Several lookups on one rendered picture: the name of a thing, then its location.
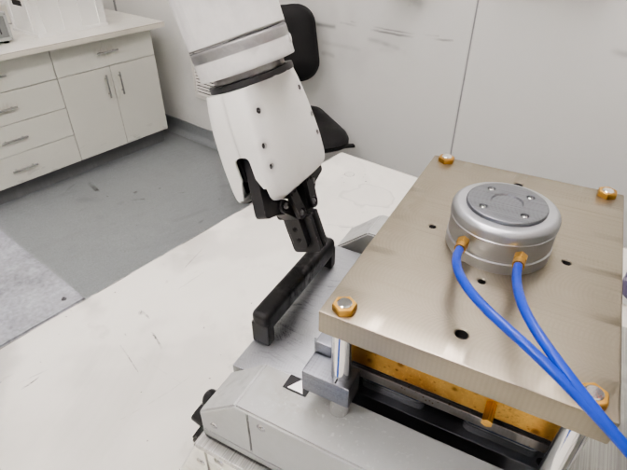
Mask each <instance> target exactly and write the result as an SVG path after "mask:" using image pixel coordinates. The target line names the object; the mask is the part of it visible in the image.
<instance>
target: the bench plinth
mask: <svg viewBox="0 0 627 470"><path fill-rule="evenodd" d="M162 141H164V137H163V132H162V131H158V132H155V133H153V134H150V135H148V136H146V137H143V138H140V139H138V140H135V141H132V142H130V143H128V144H125V145H121V146H118V147H116V148H113V149H110V150H108V151H105V152H103V153H101V154H98V155H95V156H93V157H90V158H87V159H83V160H81V161H79V162H76V163H74V164H71V165H68V166H66V167H63V168H61V169H59V170H56V171H53V172H51V173H46V174H44V175H41V176H38V177H37V178H34V179H31V180H29V181H26V182H23V183H21V184H18V185H15V186H14V187H9V188H7V189H4V190H1V191H0V205H2V204H4V203H7V202H9V201H12V200H15V199H17V198H20V197H22V196H25V195H28V194H30V193H33V192H35V191H37V190H39V189H42V188H44V187H48V186H51V185H53V184H56V183H59V182H61V181H63V180H65V179H68V178H70V177H73V176H75V175H78V174H80V173H84V172H86V171H89V170H91V169H94V168H96V167H99V166H101V165H104V164H106V163H108V162H110V161H113V160H115V159H120V158H122V157H125V156H127V155H130V154H131V153H134V152H136V151H139V150H141V149H144V148H146V147H149V146H152V145H155V144H157V143H160V142H162Z"/></svg>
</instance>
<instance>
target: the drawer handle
mask: <svg viewBox="0 0 627 470"><path fill-rule="evenodd" d="M334 244H335V242H334V240H333V239H331V238H329V237H327V244H326V245H325V246H323V249H322V250H321V251H320V252H306V253H305V254H304V255H303V257H302V258H301V259H300V260H299V261H298V262H297V263H296V264H295V266H294V267H293V268H292V269H291V270H290V271H289V272H288V273H287V274H286V276H285V277H284V278H283V279H282V280H281V281H280V282H279V283H278V284H277V285H276V286H275V287H274V288H273V289H272V290H271V292H270V293H269V294H268V295H267V296H266V297H265V298H264V299H263V300H262V301H261V302H260V304H259V305H258V306H257V307H256V308H255V309H254V311H253V320H252V331H253V339H254V340H256V341H258V342H260V343H263V344H265V345H267V346H270V345H271V344H272V342H273V341H274V339H275V337H274V326H275V325H276V324H277V323H278V321H279V320H280V319H281V318H282V317H283V315H284V314H285V313H286V311H287V310H288V309H289V308H290V307H291V305H292V304H293V303H294V302H295V301H296V299H297V298H298V297H299V296H300V294H301V293H302V292H303V291H304V289H305V288H306V287H307V286H308V284H309V283H310V282H311V281H312V280H313V278H314V277H315V276H316V275H317V273H318V272H319V271H320V270H321V269H322V268H323V267H327V268H330V269H331V268H332V267H333V266H334V264H335V246H334Z"/></svg>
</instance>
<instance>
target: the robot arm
mask: <svg viewBox="0 0 627 470"><path fill-rule="evenodd" d="M168 2H169V5H170V7H171V10H172V12H173V14H174V18H175V20H176V23H177V25H178V28H179V30H180V33H181V35H182V37H183V39H184V42H185V44H186V47H187V49H188V53H189V54H190V55H189V56H190V58H191V60H192V63H193V65H194V68H195V70H196V73H197V75H198V78H199V80H200V82H201V84H206V83H211V82H214V83H215V85H214V86H213V87H211V88H210V89H209V91H210V93H211V96H209V97H207V98H206V101H207V107H208V113H209V118H210V121H211V126H212V130H213V134H214V137H215V140H216V146H217V150H218V153H219V156H220V158H221V161H222V164H223V167H224V170H225V173H226V175H227V177H228V180H229V182H230V187H231V189H232V192H233V194H234V196H235V198H236V200H237V201H238V202H240V203H248V202H250V201H252V203H253V207H254V212H255V216H256V219H270V218H272V217H275V216H277V218H278V219H279V220H284V223H285V226H286V230H287V233H288V235H289V238H290V240H291V242H292V245H293V248H294V250H295V251H296V252H298V253H305V252H320V251H321V250H322V249H323V246H325V245H326V244H327V236H326V233H325V231H324V228H323V225H322V222H321V219H320V216H319V213H318V211H317V209H314V207H316V206H317V204H318V199H317V195H316V191H315V183H316V179H317V178H318V176H319V174H320V173H321V172H322V166H321V164H322V162H323V160H324V158H325V150H324V147H323V143H322V139H321V135H320V132H319V130H318V127H317V124H316V121H315V118H314V113H313V111H312V108H311V106H310V104H309V101H308V99H307V96H306V94H305V92H304V89H303V87H302V85H301V83H300V80H299V78H298V76H297V74H296V72H295V70H294V68H293V66H294V65H293V62H292V61H291V60H288V61H285V60H284V57H285V56H287V55H289V54H291V53H293V52H294V51H295V50H294V48H293V45H292V37H291V34H290V33H289V32H288V30H287V26H286V23H285V22H283V21H285V18H284V15H283V12H282V9H281V7H280V3H279V0H168ZM280 22H281V23H280ZM277 23H279V24H277ZM274 24H276V25H274ZM272 25H273V26H272ZM270 26H271V27H270ZM267 27H268V28H267ZM264 28H265V29H264ZM261 29H262V30H261ZM259 30H260V31H259ZM256 31H257V32H256ZM253 32H254V33H253ZM251 33H252V34H251ZM237 37H238V38H237ZM234 38H236V39H234ZM231 39H233V40H231ZM227 41H228V42H227ZM224 42H225V43H224ZM221 43H222V44H221ZM218 44H219V45H218ZM216 45H217V46H216ZM213 46H214V47H213ZM210 47H211V48H210ZM200 50H201V51H200ZM197 51H199V52H197ZM194 52H196V53H194ZM191 53H193V54H191ZM282 199H287V200H282Z"/></svg>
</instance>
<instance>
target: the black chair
mask: <svg viewBox="0 0 627 470"><path fill-rule="evenodd" d="M280 7H281V9H282V12H283V15H284V18H285V21H283V22H285V23H286V26H287V30H288V32H289V33H290V34H291V37H292V45H293V48H294V50H295V51H294V52H293V53H291V54H289V55H287V56H285V57H284V60H285V61H288V60H291V61H292V62H293V65H294V66H293V68H294V70H295V72H296V74H297V76H298V78H299V80H300V81H305V80H308V79H310V78H311V77H313V76H314V75H315V73H316V72H317V70H318V67H319V51H318V43H317V34H316V25H315V19H314V14H313V13H312V11H311V10H310V9H309V8H307V7H306V6H304V5H301V4H286V5H280ZM311 108H312V111H313V115H314V118H315V121H316V124H317V127H318V130H319V132H320V135H321V139H322V143H323V147H324V150H325V154H326V153H330V152H336V151H340V150H343V149H344V148H353V147H355V145H354V144H349V136H348V135H347V132H346V131H345V130H344V129H343V128H342V127H341V126H340V125H339V124H338V123H337V122H336V121H335V120H334V119H332V118H331V117H330V116H329V115H328V114H327V113H326V112H325V111H324V110H322V109H321V108H320V107H317V106H313V105H311Z"/></svg>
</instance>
